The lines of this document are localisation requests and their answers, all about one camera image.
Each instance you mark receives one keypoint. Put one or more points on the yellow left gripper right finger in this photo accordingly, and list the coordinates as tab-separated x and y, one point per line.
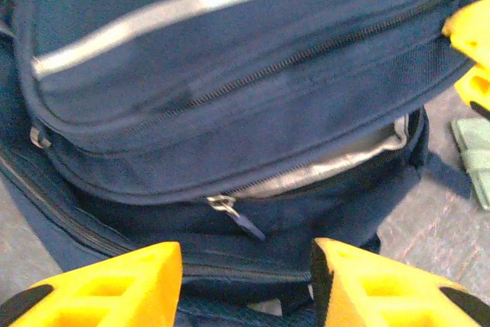
383	292

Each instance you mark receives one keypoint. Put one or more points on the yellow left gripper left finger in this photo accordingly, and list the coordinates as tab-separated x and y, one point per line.
107	292

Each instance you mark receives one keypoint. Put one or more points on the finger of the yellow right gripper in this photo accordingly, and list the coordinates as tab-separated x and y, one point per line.
472	32
478	86

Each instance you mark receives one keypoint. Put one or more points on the navy blue backpack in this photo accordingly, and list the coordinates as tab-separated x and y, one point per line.
229	93

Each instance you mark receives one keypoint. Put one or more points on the green leather card case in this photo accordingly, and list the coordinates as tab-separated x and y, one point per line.
476	151

